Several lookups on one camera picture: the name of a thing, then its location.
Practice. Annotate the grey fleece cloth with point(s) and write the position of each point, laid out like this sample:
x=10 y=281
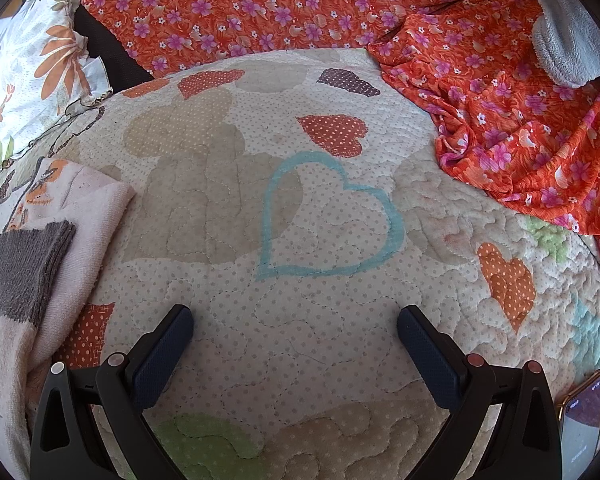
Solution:
x=570 y=40

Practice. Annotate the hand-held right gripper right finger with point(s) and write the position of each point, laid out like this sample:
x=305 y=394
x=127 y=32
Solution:
x=425 y=350

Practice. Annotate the smartphone with gold case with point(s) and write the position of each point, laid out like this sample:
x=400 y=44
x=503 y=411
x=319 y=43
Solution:
x=582 y=420

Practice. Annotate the white knit floral sweater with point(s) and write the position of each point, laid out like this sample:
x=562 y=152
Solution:
x=95 y=220

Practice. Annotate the floral pillow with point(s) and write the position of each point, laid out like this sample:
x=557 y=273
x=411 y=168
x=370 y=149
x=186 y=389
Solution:
x=30 y=60

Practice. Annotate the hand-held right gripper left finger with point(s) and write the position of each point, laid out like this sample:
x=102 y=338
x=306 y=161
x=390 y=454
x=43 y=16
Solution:
x=165 y=350

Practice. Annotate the orange floral cloth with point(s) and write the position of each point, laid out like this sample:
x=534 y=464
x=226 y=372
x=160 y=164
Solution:
x=280 y=0

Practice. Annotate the quilted heart-print bedspread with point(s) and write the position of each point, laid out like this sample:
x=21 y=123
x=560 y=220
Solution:
x=330 y=210

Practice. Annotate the dark cloth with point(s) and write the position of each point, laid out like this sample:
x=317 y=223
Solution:
x=115 y=65

